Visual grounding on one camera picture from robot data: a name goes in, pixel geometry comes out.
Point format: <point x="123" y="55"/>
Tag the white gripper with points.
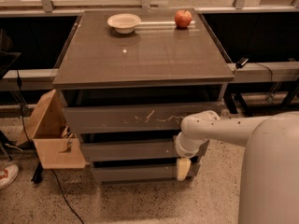
<point x="184" y="148"/>

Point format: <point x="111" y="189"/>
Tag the grey drawer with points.
<point x="130" y="150"/>
<point x="133" y="118"/>
<point x="134" y="173"/>

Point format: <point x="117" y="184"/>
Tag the small black device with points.
<point x="241" y="63"/>

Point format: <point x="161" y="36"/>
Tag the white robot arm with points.
<point x="269" y="187"/>

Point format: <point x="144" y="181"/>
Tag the black stand foot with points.
<point x="37" y="177"/>

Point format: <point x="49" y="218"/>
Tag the black table leg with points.
<point x="233" y="97"/>

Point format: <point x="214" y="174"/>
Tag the cardboard box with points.
<point x="56" y="146"/>

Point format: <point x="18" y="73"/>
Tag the grey bench rail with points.
<point x="31" y="80"/>

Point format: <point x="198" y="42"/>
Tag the grey drawer cabinet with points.
<point x="157" y="63"/>

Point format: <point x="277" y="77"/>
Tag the white bowl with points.
<point x="124" y="23"/>

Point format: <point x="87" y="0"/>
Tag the red apple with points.
<point x="183" y="18"/>

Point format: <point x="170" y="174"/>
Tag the grey top drawer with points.
<point x="133" y="118"/>

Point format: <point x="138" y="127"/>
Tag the white red sneaker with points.
<point x="8" y="175"/>

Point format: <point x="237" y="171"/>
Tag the grey bottom drawer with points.
<point x="134" y="173"/>

